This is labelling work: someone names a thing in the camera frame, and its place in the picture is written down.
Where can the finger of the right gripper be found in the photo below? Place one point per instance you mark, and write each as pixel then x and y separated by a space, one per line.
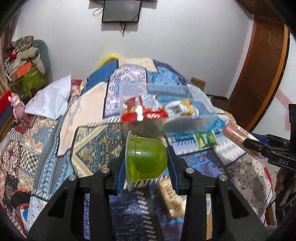
pixel 263 137
pixel 257 146

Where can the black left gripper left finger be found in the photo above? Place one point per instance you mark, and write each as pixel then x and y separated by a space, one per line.
pixel 62 218

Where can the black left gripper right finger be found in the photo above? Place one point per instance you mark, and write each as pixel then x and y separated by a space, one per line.
pixel 232 216

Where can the brown wafer cracker pack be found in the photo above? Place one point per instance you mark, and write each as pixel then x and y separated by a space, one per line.
pixel 237 134

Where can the green pea snack bag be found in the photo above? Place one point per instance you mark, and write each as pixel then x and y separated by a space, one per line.
pixel 204 140

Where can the beige toast slice pack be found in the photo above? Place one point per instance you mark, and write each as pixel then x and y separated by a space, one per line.
pixel 175 204

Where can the green jelly cup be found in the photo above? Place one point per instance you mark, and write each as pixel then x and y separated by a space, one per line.
pixel 145 159

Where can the red snack bag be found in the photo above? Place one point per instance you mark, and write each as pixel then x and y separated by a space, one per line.
pixel 142 107

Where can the patchwork patterned bedspread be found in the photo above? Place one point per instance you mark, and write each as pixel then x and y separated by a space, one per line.
pixel 35 163

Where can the blue white snack packet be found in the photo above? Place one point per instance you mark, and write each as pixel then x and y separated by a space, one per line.
pixel 180 108

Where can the brown wooden door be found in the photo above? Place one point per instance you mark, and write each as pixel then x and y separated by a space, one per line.
pixel 261 73

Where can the clear plastic storage bin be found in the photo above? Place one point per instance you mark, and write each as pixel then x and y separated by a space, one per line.
pixel 171 126

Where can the white pillow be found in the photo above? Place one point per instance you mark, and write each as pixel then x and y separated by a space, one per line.
pixel 52 101

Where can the pink plush toy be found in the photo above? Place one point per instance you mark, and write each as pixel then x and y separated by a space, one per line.
pixel 17 105

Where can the pile of clothes and boxes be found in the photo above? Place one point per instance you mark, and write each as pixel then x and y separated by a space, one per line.
pixel 27 67

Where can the wall mounted black monitor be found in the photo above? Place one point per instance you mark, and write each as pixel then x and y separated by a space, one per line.
pixel 121 11

